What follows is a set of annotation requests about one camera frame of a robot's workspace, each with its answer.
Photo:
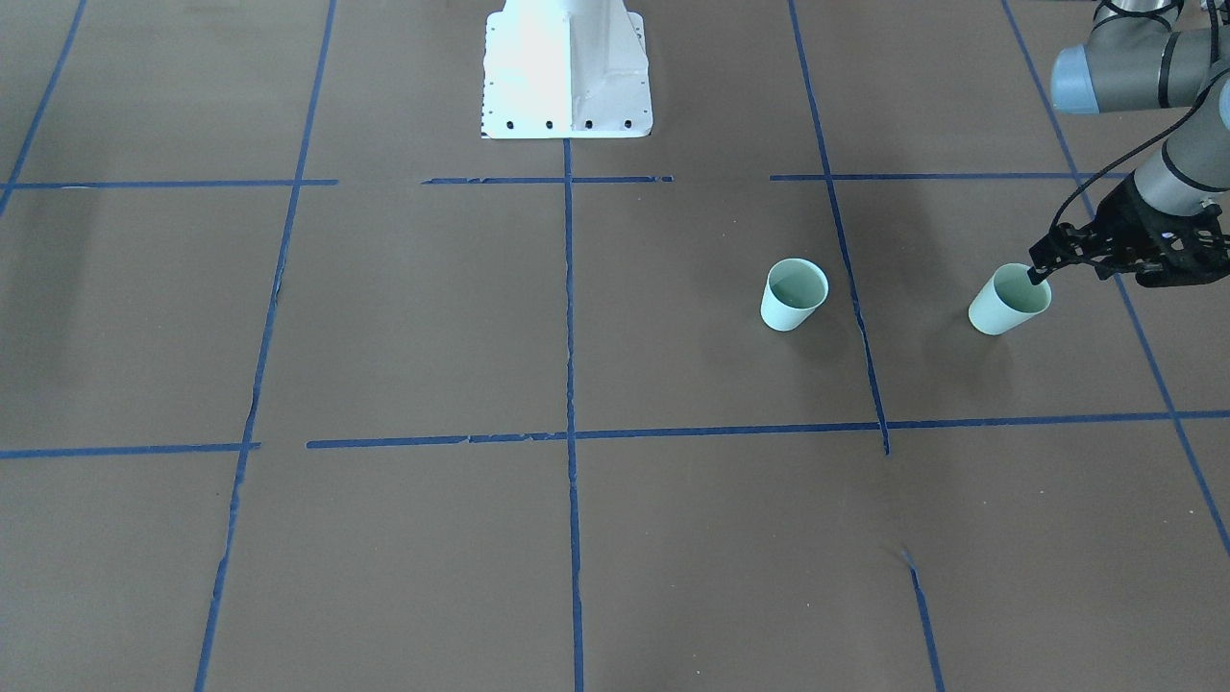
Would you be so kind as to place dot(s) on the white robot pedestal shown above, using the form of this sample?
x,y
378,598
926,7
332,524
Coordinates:
x,y
557,69

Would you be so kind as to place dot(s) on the standing mint green cup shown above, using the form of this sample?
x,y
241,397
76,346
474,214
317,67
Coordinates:
x,y
793,290

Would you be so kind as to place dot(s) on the brown paper table cover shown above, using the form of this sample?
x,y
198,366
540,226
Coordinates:
x,y
307,386

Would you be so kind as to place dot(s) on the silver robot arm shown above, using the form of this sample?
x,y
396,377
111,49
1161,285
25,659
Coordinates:
x,y
1134,60

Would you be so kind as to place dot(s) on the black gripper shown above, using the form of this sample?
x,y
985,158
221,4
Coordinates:
x,y
1118,224

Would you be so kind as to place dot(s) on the mint green cup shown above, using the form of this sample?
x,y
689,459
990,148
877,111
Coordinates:
x,y
793,290
1007,299

